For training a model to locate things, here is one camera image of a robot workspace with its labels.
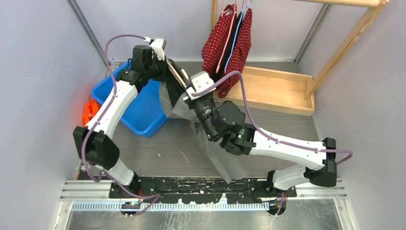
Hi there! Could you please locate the grey pleated skirt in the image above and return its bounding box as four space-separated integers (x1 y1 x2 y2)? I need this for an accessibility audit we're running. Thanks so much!
159 70 247 183

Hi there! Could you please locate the red polka dot garment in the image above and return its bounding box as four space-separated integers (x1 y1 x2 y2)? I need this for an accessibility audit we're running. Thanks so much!
217 8 252 98
202 4 236 78

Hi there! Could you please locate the light blue hanger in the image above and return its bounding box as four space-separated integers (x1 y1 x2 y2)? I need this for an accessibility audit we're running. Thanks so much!
224 0 252 73

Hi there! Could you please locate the wooden hanger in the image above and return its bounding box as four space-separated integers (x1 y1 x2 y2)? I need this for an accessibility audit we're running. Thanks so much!
167 59 191 90

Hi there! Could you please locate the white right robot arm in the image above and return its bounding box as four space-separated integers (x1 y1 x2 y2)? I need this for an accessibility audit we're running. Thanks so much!
184 94 337 197

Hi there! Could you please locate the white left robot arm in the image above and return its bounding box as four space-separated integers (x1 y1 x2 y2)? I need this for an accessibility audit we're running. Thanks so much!
73 42 168 198

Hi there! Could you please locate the pink hanger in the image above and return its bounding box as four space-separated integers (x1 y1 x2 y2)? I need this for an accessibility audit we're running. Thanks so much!
215 1 240 74

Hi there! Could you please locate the blue plastic bin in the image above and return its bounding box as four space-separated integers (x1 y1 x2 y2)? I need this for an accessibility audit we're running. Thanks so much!
90 61 168 138

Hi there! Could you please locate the orange cloth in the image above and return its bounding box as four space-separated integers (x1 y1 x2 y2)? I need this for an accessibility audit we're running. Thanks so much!
82 98 101 126

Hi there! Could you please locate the wooden clothes rack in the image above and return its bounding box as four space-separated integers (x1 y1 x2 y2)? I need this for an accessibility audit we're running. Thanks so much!
217 0 388 116

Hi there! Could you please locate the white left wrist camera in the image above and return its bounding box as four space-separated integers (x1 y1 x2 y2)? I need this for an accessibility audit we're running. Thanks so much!
144 37 167 61

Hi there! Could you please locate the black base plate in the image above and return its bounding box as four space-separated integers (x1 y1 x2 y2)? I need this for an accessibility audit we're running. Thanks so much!
108 176 297 205

